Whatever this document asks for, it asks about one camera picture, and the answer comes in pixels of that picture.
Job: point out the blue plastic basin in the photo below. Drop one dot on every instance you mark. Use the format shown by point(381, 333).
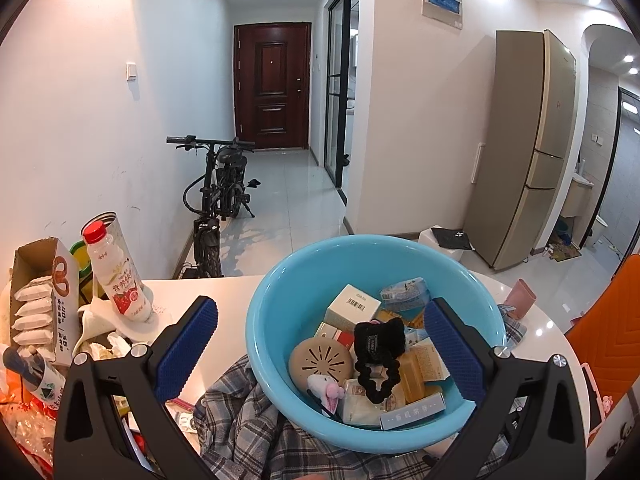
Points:
point(280, 310)

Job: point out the yellow packet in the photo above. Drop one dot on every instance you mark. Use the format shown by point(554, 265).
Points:
point(415, 321)

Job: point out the black scrunchie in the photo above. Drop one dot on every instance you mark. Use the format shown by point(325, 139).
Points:
point(377, 345)

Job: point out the black flat pad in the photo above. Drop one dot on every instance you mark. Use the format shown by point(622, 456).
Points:
point(452, 238)

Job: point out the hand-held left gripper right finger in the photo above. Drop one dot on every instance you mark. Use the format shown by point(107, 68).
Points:
point(452, 350)

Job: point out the brown floor mat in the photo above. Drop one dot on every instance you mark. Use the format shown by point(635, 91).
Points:
point(562, 252)

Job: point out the small white grey box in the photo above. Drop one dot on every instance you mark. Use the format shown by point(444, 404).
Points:
point(350, 305)

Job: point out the blue plaid cloth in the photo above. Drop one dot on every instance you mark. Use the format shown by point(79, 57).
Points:
point(240, 410)

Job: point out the black frame glass door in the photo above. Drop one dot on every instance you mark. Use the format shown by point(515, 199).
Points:
point(340, 85)

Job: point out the white wrapped snack pack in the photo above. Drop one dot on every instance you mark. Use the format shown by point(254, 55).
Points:
point(35, 287)
point(29, 336)
point(30, 320)
point(32, 305)

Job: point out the red cartoon snack packet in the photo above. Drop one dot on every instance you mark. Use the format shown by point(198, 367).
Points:
point(25, 435)

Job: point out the red cap milk drink bottle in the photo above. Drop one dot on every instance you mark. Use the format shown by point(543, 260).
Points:
point(117, 285)

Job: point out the light blue packet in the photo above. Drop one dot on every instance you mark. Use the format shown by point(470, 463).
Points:
point(400, 292)

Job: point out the white plastic stool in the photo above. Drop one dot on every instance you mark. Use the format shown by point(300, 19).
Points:
point(427, 245)

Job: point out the white light switch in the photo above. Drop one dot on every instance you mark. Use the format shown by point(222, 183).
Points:
point(131, 71)

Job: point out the black electric bicycle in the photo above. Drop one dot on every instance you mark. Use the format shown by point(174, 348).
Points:
point(220, 195)

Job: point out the cream paper bag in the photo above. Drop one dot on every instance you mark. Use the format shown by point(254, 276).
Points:
point(150, 320)

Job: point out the white round label sachet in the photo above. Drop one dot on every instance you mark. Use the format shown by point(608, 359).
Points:
point(365, 405)

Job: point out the beige round perforated case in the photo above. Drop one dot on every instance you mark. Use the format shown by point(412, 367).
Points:
point(315, 360)

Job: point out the crumpled white tissue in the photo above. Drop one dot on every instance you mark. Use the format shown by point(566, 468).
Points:
point(112, 345)

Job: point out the cream printed box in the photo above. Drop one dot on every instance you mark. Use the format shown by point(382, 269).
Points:
point(432, 360)

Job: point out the small red white box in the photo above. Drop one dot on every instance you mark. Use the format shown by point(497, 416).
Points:
point(337, 332)

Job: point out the bathroom vanity cabinet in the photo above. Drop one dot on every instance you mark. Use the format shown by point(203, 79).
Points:
point(577, 197)

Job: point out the small pink white plush toy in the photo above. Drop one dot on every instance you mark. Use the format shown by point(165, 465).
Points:
point(322, 387)

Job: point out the long white blue box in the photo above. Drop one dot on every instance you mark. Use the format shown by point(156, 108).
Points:
point(412, 410)

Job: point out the white pink printed bag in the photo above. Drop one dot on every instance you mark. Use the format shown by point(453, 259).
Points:
point(612, 410)

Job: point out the brown entrance door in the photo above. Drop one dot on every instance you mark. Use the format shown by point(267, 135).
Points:
point(270, 85)

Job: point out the pink cup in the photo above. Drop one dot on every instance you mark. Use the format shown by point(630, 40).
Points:
point(520, 297)

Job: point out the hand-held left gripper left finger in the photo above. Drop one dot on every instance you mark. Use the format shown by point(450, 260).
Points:
point(187, 345)

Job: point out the open cardboard snack box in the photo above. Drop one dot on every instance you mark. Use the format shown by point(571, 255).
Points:
point(62, 290)

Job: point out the tall paper can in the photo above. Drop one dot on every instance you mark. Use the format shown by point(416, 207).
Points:
point(120, 230)

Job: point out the amber translucent soap box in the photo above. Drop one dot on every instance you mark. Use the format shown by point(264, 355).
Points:
point(411, 375)

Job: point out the beige refrigerator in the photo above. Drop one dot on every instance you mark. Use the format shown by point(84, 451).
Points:
point(520, 135)

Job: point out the orange chair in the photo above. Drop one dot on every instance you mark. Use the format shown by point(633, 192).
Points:
point(610, 320)

